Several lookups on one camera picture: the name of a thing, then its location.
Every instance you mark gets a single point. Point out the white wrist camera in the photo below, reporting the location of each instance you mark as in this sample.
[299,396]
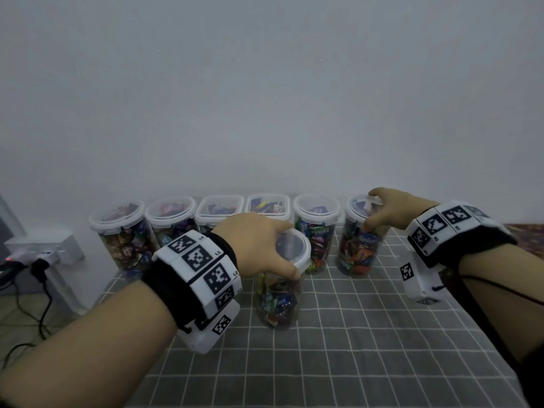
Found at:
[208,331]
[416,280]

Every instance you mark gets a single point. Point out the black marker-tagged wristband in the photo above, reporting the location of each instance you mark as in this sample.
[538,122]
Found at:
[450,229]
[191,276]

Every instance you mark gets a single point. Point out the black marker-tagged right wristband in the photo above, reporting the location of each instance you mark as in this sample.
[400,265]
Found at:
[450,229]

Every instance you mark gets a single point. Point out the grey door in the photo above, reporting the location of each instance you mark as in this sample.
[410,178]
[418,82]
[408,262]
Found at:
[7,221]

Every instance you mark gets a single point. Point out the white wall socket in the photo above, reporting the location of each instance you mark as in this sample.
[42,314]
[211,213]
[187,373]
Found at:
[47,246]

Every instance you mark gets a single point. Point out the tall transparent plastic jar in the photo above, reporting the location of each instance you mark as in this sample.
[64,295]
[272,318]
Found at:
[170,235]

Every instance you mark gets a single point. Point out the black power plug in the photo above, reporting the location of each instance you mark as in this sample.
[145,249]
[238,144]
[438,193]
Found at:
[38,266]

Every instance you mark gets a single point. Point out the person's left forearm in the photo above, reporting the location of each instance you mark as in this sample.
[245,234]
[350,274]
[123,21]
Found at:
[76,352]

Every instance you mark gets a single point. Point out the black marker-tagged left wristband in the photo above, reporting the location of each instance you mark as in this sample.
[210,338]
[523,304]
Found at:
[191,276]

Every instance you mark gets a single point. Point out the small transparent plastic jar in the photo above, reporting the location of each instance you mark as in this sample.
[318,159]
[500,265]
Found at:
[204,230]
[270,204]
[127,250]

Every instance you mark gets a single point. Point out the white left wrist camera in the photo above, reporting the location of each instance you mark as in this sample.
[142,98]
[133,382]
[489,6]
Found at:
[208,331]

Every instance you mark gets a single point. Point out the person's right forearm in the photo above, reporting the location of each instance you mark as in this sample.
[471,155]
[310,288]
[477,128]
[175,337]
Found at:
[510,293]

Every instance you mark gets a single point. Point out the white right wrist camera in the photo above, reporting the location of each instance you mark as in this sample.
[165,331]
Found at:
[416,280]

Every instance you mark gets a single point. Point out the person's left hand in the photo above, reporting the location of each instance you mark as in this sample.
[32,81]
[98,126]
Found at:
[255,242]

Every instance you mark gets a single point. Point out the dark patterned cloth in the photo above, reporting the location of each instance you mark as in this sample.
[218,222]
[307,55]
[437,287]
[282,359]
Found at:
[529,233]

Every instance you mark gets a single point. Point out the person's right hand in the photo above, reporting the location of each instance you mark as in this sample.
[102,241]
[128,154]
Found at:
[399,208]

